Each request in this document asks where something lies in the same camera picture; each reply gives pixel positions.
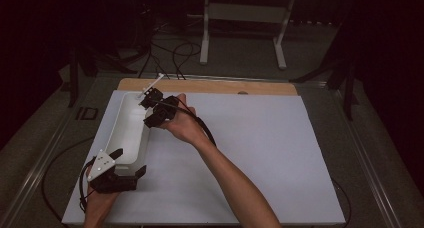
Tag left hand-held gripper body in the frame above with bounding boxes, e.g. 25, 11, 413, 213
86, 150, 139, 194

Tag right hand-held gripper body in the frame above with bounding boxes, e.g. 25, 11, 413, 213
136, 72, 181, 121

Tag white plastic bin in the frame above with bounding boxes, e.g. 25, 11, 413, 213
104, 91, 153, 176

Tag person's right hand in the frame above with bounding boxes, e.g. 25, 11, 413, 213
163, 93, 209, 146

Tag person's left hand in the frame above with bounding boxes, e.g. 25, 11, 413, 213
84, 183, 121, 214

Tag wooden table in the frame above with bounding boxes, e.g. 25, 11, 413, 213
117, 77, 299, 96

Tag black tripod stand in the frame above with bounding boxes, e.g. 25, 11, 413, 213
289, 54, 360, 122
68, 46, 138, 108

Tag white table mat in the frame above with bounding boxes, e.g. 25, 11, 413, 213
61, 89, 346, 226

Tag white metal stand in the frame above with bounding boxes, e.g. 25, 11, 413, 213
199, 0, 298, 71

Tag left hand-held gripper cable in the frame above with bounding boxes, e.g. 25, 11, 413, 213
78, 157, 97, 212

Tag black floor cables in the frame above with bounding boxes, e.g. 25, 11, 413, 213
138, 22, 203, 81

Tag black rectangular floor frame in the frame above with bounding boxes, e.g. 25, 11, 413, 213
75, 106, 100, 121

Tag black cable on floor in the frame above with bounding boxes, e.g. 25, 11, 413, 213
331, 177, 353, 228
41, 136, 96, 223

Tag metal floor rail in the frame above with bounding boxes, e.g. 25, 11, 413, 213
328, 86, 403, 228
0, 75, 103, 228

